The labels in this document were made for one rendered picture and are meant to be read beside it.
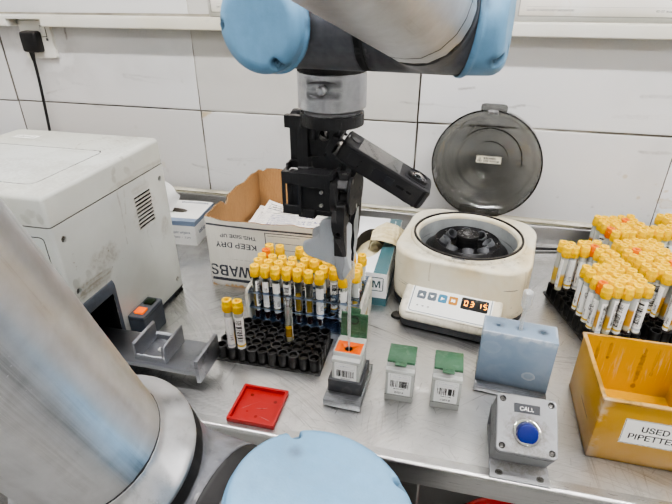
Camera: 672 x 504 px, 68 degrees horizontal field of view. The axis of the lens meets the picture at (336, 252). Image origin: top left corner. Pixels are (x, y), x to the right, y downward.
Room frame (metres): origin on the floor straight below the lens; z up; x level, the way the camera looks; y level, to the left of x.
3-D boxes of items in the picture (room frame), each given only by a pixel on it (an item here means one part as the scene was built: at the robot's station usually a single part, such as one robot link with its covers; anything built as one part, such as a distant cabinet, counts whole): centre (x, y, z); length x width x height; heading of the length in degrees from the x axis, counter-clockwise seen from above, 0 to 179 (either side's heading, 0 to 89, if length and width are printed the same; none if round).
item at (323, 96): (0.56, 0.01, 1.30); 0.08 x 0.08 x 0.05
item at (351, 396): (0.56, -0.02, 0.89); 0.09 x 0.05 x 0.04; 165
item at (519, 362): (0.57, -0.26, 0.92); 0.10 x 0.07 x 0.10; 72
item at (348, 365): (0.56, -0.02, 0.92); 0.05 x 0.04 x 0.06; 165
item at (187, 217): (1.09, 0.42, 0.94); 0.22 x 0.12 x 0.13; 81
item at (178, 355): (0.60, 0.29, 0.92); 0.21 x 0.07 x 0.05; 77
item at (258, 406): (0.52, 0.11, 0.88); 0.07 x 0.07 x 0.01; 77
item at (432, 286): (0.81, -0.24, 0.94); 0.30 x 0.24 x 0.12; 158
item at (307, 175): (0.56, 0.01, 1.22); 0.09 x 0.08 x 0.12; 75
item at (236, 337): (0.64, 0.10, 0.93); 0.17 x 0.09 x 0.11; 77
